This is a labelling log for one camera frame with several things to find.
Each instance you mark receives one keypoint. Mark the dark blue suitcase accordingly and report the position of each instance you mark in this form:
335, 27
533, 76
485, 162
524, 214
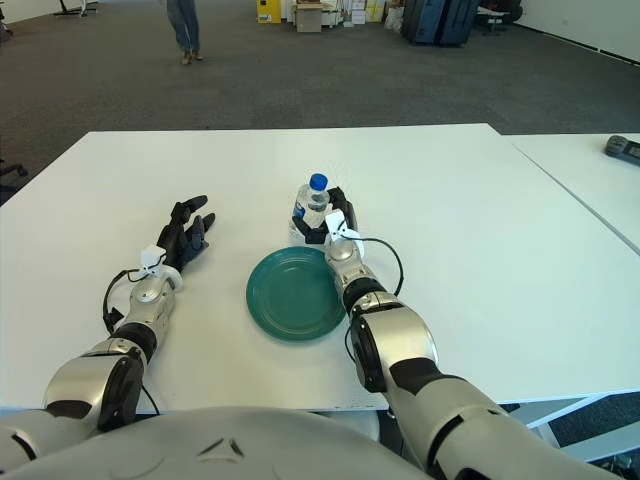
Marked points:
425, 20
457, 20

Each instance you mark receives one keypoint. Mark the walking person in jeans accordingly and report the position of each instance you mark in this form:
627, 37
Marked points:
186, 25

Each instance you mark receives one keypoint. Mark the grey robot torso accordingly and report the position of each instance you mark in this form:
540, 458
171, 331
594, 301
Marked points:
225, 445

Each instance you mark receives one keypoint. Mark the white table frame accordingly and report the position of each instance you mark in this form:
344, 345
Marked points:
555, 407

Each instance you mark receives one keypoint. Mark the clear bottle blue cap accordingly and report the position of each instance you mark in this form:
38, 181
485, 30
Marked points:
312, 205

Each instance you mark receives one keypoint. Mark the white background desk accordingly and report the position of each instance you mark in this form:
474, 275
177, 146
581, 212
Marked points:
492, 14

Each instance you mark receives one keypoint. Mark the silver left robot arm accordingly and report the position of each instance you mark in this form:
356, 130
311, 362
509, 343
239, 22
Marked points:
145, 300

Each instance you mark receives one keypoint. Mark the stack of white boxes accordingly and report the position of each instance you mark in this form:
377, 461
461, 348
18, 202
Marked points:
360, 11

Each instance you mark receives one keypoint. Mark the yellow box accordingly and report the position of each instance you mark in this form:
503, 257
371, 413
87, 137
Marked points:
268, 11

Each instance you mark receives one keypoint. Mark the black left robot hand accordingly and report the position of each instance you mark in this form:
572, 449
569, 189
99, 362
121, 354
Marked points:
182, 235

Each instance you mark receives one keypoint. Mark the green round plate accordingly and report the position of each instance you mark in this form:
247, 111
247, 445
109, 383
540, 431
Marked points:
290, 295

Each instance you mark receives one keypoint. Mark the brown cardboard box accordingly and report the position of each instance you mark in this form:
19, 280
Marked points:
308, 19

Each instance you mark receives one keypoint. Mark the black office chair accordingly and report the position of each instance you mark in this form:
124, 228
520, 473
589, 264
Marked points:
12, 172

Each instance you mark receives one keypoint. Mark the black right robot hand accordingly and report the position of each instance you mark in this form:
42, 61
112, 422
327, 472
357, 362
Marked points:
347, 210

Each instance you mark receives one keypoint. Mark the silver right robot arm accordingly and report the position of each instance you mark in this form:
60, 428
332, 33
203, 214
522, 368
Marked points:
395, 330

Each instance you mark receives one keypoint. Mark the dark handheld device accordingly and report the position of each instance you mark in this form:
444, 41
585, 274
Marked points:
622, 147

